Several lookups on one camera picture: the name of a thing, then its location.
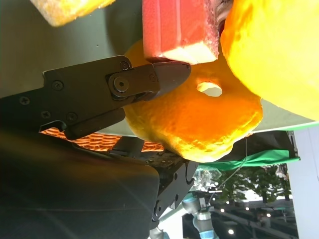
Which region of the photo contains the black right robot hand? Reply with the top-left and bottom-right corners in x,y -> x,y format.
0,55 -> 200,239

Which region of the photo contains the orange wicker basket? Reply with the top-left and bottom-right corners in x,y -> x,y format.
40,127 -> 165,153

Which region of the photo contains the pale grey-green bowl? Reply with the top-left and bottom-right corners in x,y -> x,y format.
0,0 -> 319,140

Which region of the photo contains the black backdrop curtain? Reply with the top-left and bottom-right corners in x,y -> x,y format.
199,130 -> 294,165

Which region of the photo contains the large plain orange donut bread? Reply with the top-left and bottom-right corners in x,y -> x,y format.
220,0 -> 319,121

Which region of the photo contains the pink cake slice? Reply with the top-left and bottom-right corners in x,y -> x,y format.
142,0 -> 221,66

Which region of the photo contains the thin hanging wire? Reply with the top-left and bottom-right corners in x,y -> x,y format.
208,136 -> 249,205

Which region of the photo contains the orange white swirl donut bread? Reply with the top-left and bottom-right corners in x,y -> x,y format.
124,39 -> 264,163

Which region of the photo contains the clear plastic snack bag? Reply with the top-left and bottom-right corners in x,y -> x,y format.
194,166 -> 222,193

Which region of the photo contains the green leafy plant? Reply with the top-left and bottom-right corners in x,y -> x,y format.
216,164 -> 293,205

